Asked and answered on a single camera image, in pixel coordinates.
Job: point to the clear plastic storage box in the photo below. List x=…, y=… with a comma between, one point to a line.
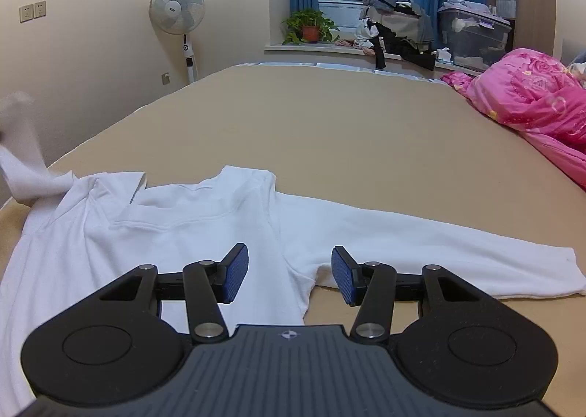
x=476, y=39

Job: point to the pile of clothes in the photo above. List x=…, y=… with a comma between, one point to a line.
x=398, y=19

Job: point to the white standing fan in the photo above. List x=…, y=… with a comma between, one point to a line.
x=177, y=7

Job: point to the white long-sleeve sweatshirt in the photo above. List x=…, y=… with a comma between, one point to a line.
x=192, y=225

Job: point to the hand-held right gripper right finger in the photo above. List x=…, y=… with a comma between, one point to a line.
x=343, y=277

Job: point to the white storage container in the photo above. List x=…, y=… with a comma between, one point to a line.
x=504, y=6

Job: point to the white wall socket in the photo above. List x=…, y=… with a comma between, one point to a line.
x=25, y=13
x=40, y=9

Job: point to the white crumpled tissue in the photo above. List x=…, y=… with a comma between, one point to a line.
x=443, y=54

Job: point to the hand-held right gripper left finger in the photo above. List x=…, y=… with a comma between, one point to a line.
x=236, y=273

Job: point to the pink floral quilt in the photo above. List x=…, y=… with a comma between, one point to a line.
x=526, y=92

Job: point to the green potted plant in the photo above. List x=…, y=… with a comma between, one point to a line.
x=310, y=28

